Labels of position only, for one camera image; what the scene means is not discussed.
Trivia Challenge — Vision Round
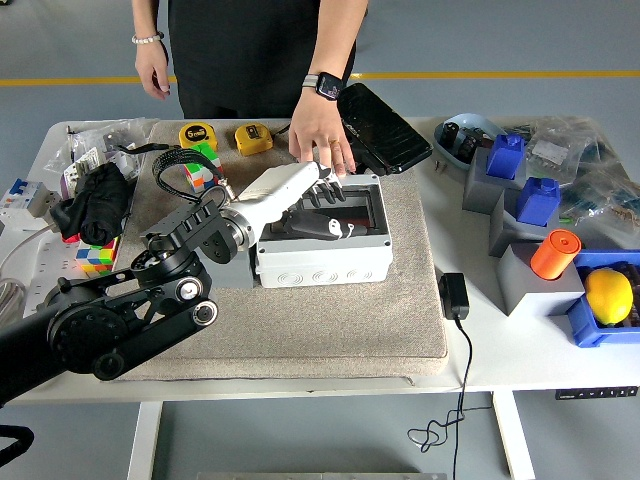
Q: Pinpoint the person's right hand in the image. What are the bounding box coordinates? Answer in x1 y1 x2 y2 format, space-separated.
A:
134 41 172 101

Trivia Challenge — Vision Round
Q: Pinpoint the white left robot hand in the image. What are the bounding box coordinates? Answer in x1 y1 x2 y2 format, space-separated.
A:
233 160 370 242

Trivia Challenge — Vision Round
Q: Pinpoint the person's left hand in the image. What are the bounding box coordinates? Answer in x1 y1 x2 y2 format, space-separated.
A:
288 89 357 176

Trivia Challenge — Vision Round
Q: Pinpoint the grey plastic junction box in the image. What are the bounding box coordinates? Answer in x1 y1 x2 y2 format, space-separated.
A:
254 172 395 290

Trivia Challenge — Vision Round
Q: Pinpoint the orange cylinder battery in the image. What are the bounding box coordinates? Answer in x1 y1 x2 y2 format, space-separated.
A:
529 228 582 281

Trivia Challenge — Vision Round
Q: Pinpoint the black smart watch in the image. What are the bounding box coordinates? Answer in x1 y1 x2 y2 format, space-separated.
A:
303 71 344 101

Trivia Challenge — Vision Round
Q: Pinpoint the yellow square tape measure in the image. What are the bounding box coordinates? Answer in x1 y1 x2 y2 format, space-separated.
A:
234 123 275 157

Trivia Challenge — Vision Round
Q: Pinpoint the black flat hard case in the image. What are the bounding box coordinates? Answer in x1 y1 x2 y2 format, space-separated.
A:
337 82 434 176

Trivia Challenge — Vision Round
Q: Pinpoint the yellow round tape measure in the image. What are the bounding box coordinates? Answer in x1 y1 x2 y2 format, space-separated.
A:
178 122 220 150

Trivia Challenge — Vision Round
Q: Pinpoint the large colourful puzzle cube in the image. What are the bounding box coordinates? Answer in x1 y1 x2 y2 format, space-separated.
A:
182 142 225 194

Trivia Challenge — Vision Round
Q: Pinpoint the clear crumpled plastic bag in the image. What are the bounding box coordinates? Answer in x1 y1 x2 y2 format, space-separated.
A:
66 117 161 151

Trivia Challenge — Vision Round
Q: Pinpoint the grey block with round hole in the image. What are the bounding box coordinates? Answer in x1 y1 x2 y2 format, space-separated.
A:
209 247 259 290

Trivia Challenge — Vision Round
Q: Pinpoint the person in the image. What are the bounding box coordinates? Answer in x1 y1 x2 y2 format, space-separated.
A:
167 0 359 121

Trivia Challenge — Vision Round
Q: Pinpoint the white labelled packet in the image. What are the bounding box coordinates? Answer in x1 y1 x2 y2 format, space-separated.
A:
69 148 109 177

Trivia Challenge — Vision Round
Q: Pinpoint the black folded cloth bundle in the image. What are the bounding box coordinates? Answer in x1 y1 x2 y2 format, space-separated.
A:
49 162 134 246

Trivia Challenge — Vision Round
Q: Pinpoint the purple packet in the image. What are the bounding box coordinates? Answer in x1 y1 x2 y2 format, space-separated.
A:
59 167 81 200

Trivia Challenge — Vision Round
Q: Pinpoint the grey-brown fabric mat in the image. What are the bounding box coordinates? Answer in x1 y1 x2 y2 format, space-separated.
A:
112 118 449 384

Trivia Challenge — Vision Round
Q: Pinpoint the light blue bowl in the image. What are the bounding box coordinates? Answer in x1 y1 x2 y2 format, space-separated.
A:
432 112 511 176

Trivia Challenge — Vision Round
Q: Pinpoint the black boxy component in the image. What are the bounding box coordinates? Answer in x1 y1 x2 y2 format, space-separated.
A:
459 127 489 161

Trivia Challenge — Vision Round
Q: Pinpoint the grey holder block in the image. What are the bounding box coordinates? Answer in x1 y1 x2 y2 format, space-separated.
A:
461 146 526 216
488 187 564 259
496 242 586 317

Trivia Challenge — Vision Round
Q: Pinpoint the white circuit breaker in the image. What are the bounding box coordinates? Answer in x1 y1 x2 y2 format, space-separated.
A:
0 178 56 232

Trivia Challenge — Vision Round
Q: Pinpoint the blue bottle-shaped block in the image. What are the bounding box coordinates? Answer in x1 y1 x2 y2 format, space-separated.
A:
485 133 526 180
514 176 561 226

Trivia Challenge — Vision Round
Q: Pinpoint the small colourful puzzle cube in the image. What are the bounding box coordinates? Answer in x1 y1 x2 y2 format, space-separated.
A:
75 235 121 275

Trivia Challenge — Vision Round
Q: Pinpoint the black power adapter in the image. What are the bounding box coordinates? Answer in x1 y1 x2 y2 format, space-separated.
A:
437 271 471 321

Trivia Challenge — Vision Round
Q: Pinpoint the white power strip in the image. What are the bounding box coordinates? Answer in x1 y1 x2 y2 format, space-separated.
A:
19 230 89 314

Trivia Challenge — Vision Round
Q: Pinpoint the clear bag of grey parts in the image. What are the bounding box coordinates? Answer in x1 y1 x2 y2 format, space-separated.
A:
519 115 601 174

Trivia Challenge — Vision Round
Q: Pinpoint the white table leg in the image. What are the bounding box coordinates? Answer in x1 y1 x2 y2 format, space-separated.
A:
491 391 536 480
126 401 164 480

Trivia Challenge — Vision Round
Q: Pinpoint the clear bag of dark parts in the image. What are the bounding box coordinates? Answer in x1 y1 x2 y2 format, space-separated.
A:
559 139 640 251

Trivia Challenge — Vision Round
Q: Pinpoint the blue plastic bin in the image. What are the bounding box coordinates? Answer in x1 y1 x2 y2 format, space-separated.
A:
565 249 640 349

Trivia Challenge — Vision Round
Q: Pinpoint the yellow lemon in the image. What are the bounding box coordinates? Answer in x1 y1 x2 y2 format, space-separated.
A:
583 268 635 326

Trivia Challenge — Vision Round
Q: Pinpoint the black desk control panel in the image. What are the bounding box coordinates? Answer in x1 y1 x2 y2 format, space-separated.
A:
554 386 640 401

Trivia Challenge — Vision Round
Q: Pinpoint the black lanyard strap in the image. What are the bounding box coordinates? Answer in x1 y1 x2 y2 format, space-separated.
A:
116 142 170 154

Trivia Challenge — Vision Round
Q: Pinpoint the black adapter cable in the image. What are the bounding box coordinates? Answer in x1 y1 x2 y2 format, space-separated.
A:
407 317 494 480

